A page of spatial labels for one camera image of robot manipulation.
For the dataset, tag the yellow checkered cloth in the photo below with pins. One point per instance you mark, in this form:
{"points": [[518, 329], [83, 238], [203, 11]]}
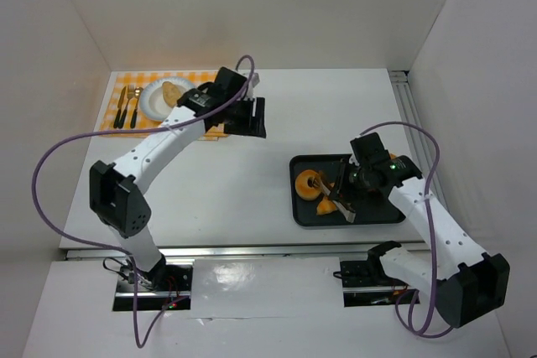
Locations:
{"points": [[142, 79]]}

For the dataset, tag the black tray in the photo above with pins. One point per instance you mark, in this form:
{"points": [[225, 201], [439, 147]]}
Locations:
{"points": [[371, 211]]}

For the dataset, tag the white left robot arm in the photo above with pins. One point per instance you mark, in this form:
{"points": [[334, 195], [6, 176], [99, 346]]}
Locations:
{"points": [[117, 189]]}

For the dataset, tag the ring donut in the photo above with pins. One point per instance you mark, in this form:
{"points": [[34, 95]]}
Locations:
{"points": [[308, 185]]}

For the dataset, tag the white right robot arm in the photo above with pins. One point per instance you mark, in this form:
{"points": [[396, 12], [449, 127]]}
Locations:
{"points": [[462, 280]]}

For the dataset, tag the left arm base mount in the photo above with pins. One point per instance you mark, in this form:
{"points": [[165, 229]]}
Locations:
{"points": [[173, 291]]}

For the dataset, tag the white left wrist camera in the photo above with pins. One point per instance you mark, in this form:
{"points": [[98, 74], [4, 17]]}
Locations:
{"points": [[252, 84]]}

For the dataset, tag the metal tongs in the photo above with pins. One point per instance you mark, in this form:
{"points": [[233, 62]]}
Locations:
{"points": [[343, 207]]}

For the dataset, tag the black handled fork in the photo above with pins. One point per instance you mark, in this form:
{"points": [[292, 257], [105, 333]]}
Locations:
{"points": [[133, 93]]}

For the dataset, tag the croissant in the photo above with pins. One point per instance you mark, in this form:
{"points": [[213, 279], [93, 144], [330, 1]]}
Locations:
{"points": [[325, 206]]}

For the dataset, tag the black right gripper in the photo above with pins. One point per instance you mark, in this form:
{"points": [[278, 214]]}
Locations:
{"points": [[341, 178]]}

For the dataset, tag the black handled knife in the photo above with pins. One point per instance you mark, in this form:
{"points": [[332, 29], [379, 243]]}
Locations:
{"points": [[119, 107]]}

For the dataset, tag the long bread roll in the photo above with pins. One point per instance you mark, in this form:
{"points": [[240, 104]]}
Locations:
{"points": [[171, 93]]}

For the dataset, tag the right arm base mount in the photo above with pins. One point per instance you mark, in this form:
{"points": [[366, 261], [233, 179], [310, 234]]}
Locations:
{"points": [[362, 288]]}

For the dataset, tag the aluminium rail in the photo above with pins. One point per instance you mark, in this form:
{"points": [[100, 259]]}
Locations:
{"points": [[248, 251]]}

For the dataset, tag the white paper plate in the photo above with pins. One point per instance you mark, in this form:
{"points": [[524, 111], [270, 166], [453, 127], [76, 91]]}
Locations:
{"points": [[151, 101]]}

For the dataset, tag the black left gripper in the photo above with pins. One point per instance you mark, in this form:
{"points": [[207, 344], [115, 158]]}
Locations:
{"points": [[246, 116]]}

